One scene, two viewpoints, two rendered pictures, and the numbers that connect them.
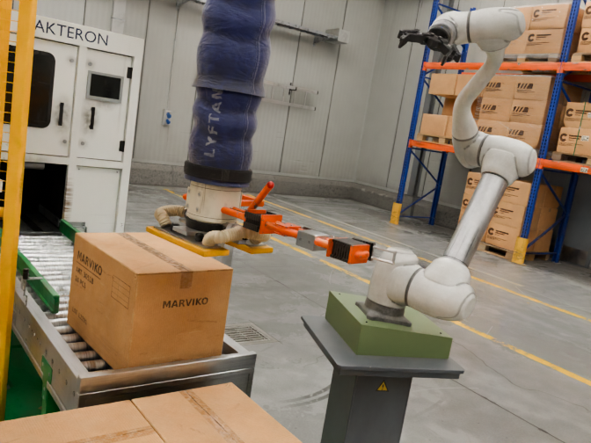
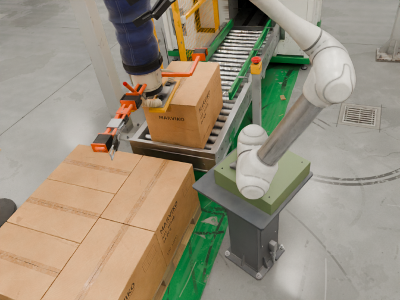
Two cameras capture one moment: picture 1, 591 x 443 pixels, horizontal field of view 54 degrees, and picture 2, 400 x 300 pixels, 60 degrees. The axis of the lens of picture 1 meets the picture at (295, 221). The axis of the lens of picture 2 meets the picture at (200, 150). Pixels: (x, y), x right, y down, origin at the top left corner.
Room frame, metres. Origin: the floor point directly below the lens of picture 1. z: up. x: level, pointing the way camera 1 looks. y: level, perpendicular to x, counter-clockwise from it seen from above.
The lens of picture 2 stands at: (1.37, -1.52, 2.20)
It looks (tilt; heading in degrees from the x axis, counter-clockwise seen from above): 40 degrees down; 65
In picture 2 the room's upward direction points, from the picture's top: 9 degrees counter-clockwise
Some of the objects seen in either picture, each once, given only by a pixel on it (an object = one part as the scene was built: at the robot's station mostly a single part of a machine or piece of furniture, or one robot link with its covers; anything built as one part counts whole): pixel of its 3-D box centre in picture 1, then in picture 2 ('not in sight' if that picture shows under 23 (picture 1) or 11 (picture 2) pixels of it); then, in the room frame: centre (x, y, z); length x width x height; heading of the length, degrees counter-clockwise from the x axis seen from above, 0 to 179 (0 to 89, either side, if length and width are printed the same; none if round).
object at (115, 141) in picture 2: (346, 243); (119, 135); (1.60, -0.15, 1.22); 0.31 x 0.03 x 0.05; 59
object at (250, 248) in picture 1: (231, 234); (164, 93); (2.00, 0.22, 1.12); 0.34 x 0.10 x 0.05; 46
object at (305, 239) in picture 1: (312, 240); (115, 126); (1.62, -0.06, 1.22); 0.07 x 0.07 x 0.04; 46
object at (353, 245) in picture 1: (347, 250); (102, 142); (1.52, -0.15, 1.22); 0.08 x 0.07 x 0.05; 46
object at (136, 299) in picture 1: (145, 297); (186, 103); (2.28, 0.56, 0.75); 0.60 x 0.40 x 0.40; 42
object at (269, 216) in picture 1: (262, 221); (131, 101); (1.76, 0.10, 1.22); 0.10 x 0.08 x 0.06; 136
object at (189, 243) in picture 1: (186, 236); not in sight; (1.87, 0.35, 1.12); 0.34 x 0.10 x 0.05; 46
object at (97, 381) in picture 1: (175, 370); (171, 147); (2.01, 0.35, 0.58); 0.70 x 0.03 x 0.06; 128
